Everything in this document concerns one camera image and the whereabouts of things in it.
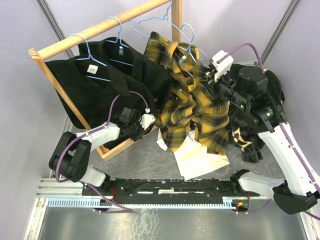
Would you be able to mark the cream folded cloth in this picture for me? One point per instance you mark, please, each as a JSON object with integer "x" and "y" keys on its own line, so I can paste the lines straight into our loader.
{"x": 193, "y": 160}

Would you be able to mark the black shirt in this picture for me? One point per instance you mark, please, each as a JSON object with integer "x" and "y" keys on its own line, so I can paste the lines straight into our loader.
{"x": 99, "y": 100}
{"x": 129, "y": 61}

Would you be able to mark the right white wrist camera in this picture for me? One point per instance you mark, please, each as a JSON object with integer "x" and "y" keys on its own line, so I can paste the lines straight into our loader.
{"x": 220, "y": 64}

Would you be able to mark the white cable duct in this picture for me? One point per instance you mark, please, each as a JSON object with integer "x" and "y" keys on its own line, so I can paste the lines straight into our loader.
{"x": 99, "y": 203}

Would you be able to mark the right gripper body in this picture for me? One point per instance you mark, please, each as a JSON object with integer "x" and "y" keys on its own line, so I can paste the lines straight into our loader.
{"x": 228, "y": 87}

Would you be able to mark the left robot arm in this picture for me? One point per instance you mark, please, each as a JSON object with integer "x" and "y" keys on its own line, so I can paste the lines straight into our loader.
{"x": 70, "y": 158}

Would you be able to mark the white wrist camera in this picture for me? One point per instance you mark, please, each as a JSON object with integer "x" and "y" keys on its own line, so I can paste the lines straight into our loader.
{"x": 220, "y": 64}
{"x": 147, "y": 119}

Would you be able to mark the rear black shirt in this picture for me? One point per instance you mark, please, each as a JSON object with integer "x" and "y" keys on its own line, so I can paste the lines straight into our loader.
{"x": 129, "y": 61}

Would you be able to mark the blue hanger shirt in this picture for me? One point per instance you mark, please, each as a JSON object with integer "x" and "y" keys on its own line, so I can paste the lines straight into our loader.
{"x": 91, "y": 68}
{"x": 118, "y": 39}

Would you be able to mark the front black shirt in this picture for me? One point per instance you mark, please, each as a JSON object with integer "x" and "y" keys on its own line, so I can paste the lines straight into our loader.
{"x": 99, "y": 100}

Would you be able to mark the blue hanger rear shirt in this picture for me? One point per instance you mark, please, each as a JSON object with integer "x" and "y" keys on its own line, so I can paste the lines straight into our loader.
{"x": 118, "y": 39}

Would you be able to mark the blue hanger front shirt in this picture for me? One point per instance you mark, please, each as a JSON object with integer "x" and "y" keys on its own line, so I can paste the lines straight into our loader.
{"x": 91, "y": 68}

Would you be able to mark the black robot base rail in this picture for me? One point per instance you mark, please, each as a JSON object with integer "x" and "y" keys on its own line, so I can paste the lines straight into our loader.
{"x": 171, "y": 191}

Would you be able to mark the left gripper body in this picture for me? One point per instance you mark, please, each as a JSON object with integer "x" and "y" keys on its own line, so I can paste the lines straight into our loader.
{"x": 136, "y": 131}

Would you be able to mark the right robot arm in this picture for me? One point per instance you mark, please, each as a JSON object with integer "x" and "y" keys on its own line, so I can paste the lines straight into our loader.
{"x": 257, "y": 119}

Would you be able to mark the black floral blanket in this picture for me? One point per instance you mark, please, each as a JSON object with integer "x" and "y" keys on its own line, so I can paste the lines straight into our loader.
{"x": 241, "y": 135}

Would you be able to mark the white shirt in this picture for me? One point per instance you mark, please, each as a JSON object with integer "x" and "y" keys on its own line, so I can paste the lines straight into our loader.
{"x": 160, "y": 142}

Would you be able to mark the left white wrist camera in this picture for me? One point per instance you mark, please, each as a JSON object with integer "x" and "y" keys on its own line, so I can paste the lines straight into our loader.
{"x": 147, "y": 119}

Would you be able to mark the yellow plaid shirt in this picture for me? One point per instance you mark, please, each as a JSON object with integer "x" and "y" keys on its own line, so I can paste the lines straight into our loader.
{"x": 190, "y": 106}

